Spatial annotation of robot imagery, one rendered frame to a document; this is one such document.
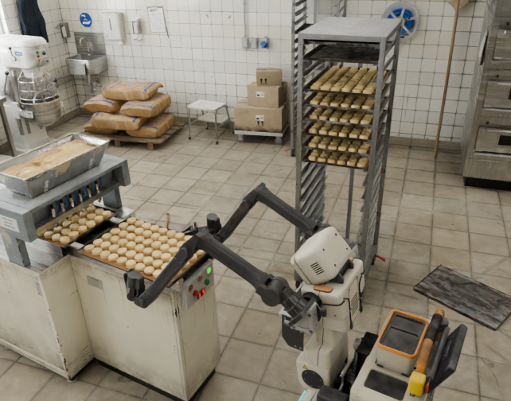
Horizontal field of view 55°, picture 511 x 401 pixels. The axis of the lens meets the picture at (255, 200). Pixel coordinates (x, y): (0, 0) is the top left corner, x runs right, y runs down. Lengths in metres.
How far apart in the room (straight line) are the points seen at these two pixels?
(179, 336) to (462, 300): 2.09
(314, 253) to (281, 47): 4.61
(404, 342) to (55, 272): 1.75
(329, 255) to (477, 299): 2.08
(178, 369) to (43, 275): 0.84
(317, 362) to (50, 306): 1.43
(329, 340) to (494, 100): 3.44
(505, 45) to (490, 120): 0.69
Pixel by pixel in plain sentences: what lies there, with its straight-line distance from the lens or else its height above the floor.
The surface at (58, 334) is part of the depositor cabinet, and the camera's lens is 2.95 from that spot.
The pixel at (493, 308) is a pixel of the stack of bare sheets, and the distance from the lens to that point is 3.80.
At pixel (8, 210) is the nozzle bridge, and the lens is 2.61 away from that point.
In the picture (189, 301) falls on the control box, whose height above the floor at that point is 0.74.
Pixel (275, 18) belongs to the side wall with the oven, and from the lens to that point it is 6.22.
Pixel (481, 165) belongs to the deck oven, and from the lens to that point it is 5.32.
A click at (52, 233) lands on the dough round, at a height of 0.92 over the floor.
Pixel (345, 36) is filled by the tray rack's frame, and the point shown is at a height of 1.81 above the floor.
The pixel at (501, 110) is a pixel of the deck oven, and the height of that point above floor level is 0.85.
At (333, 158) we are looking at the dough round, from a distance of 3.11.
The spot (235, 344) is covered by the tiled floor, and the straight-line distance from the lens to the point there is 3.27.
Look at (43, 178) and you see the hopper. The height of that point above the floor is 1.28.
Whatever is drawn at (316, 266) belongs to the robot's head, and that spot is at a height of 1.19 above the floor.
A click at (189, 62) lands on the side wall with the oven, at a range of 6.76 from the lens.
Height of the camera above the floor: 2.29
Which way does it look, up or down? 28 degrees down
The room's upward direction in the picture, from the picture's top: 2 degrees counter-clockwise
